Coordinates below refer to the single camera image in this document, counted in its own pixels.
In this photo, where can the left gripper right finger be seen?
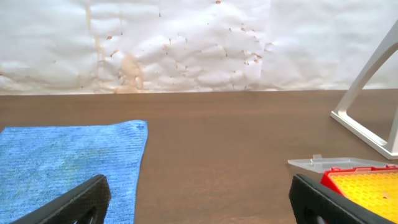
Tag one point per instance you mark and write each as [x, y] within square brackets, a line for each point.
[317, 205]

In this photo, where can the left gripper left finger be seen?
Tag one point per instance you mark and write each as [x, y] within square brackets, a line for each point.
[84, 199]

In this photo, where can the red and yellow tip box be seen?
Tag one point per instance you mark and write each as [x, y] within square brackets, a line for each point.
[367, 186]

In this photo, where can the blue cloth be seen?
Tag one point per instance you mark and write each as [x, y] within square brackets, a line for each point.
[62, 149]

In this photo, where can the white and blue stand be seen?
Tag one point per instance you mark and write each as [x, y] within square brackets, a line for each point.
[360, 81]

